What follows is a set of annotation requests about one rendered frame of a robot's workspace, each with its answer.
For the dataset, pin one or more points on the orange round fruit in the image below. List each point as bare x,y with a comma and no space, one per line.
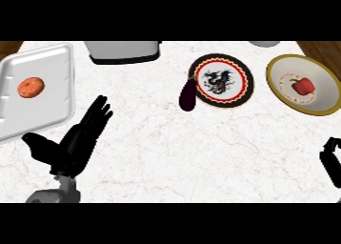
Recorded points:
29,87

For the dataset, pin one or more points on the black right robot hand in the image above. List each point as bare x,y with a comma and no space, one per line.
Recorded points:
334,165

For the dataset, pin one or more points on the red bell pepper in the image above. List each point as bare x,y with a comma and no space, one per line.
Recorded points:
302,85

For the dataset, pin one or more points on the white rectangular tray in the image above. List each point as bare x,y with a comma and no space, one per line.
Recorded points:
32,92

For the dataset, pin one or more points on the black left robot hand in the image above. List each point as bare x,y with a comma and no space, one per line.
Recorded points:
74,143

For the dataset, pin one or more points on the white appliance with black base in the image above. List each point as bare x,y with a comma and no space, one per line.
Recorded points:
124,50

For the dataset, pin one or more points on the gold rimmed white plate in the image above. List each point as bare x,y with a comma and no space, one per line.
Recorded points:
303,84

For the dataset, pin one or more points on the black rimmed dragon print bowl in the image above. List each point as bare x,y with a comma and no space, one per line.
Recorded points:
221,81

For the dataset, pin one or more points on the dark purple eggplant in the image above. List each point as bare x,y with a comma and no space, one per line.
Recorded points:
187,97

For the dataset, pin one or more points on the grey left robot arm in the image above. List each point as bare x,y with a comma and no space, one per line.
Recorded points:
53,192

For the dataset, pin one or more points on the grey round object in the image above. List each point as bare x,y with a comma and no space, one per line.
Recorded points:
264,43

